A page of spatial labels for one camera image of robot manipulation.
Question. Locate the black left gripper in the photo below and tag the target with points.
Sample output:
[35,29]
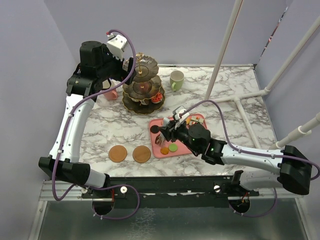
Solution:
[122,74]

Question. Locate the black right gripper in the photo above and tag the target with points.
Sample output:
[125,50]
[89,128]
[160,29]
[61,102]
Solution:
[169,132]

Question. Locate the round wooden coaster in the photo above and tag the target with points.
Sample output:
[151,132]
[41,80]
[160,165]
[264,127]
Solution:
[117,153]
[141,154]

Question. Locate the three-tier grey cake stand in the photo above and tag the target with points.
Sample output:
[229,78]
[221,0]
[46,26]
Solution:
[145,85]

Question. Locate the chocolate cake slice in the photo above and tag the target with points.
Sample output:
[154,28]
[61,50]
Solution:
[160,140]

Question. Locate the red frosted donut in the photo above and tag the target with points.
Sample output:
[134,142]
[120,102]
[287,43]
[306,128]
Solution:
[157,98]

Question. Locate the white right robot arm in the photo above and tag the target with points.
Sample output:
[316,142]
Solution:
[287,168]

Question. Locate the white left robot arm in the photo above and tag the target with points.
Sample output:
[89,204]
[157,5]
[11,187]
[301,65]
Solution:
[98,63]

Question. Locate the black sandwich cookie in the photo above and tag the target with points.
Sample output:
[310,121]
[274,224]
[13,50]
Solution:
[154,129]

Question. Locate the green macaron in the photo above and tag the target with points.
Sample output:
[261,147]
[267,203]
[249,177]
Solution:
[173,147]

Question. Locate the pink serving tray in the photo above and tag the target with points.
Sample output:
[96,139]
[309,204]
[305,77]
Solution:
[156,149]

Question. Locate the chocolate chip cookie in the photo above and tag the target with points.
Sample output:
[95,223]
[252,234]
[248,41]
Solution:
[164,150]

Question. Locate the pink mug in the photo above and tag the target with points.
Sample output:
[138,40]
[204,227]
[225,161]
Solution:
[111,95]

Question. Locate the green mug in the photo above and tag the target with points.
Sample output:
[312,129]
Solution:
[176,80]

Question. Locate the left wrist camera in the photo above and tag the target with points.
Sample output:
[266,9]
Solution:
[116,44]

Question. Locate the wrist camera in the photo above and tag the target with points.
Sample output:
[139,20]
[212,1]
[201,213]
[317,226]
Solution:
[116,44]
[180,115]

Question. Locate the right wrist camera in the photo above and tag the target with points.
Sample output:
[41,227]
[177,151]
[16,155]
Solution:
[180,115]

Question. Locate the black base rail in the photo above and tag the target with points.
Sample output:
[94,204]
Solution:
[170,192]

